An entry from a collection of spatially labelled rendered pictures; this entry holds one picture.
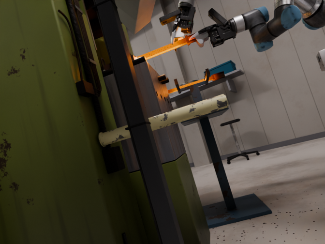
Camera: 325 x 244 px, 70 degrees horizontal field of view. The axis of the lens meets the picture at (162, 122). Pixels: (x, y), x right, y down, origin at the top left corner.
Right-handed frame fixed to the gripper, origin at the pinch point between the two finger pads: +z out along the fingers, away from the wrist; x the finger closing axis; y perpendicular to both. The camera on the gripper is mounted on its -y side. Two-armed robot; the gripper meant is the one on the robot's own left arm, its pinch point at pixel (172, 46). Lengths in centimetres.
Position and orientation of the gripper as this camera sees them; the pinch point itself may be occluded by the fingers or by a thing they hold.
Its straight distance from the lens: 121.3
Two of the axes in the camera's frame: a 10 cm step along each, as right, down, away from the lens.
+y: 9.5, 2.1, -2.1
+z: -2.1, 9.8, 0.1
